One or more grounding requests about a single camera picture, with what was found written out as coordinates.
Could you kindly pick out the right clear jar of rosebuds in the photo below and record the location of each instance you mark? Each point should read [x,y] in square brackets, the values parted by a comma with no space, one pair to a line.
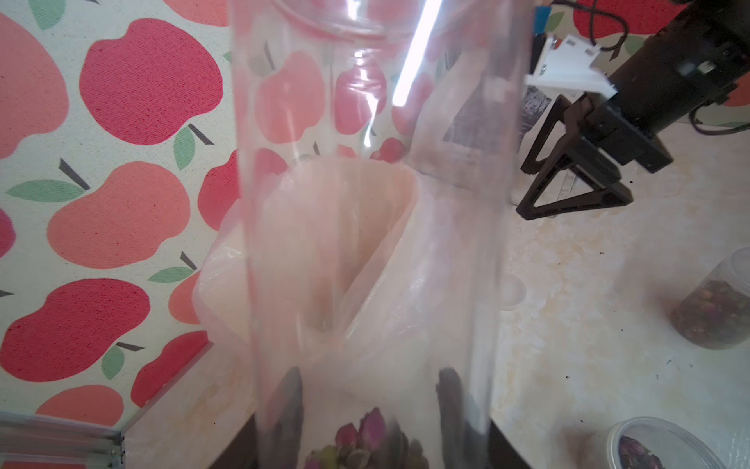
[715,315]

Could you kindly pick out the clear jar lid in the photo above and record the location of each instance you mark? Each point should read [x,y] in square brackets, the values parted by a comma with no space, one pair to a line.
[513,292]

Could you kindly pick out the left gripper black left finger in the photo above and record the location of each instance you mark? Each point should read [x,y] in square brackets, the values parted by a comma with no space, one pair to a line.
[275,441]

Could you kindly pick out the left clear jar of rosebuds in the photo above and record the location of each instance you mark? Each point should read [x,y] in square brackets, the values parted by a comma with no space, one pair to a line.
[646,442]

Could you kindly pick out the tall clear jar of rosebuds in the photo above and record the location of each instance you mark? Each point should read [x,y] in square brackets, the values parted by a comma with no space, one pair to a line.
[377,142]

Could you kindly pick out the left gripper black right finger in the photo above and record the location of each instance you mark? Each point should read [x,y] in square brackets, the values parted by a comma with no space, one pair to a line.
[462,444]

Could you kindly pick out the white Monet tote bag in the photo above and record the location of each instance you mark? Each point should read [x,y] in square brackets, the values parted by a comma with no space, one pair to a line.
[489,112]

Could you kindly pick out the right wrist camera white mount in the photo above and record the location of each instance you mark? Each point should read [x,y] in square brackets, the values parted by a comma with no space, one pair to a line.
[564,64]

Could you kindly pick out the pink plastic bin liner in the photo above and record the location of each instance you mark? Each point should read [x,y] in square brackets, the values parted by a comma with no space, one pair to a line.
[446,312]

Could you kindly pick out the cream trash bin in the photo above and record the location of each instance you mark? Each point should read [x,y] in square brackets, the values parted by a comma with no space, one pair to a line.
[321,252]

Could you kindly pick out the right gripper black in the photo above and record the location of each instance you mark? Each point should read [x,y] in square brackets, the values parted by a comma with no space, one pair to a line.
[696,60]

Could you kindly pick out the left aluminium corner post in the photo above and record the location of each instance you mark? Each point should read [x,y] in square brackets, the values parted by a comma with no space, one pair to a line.
[58,442]

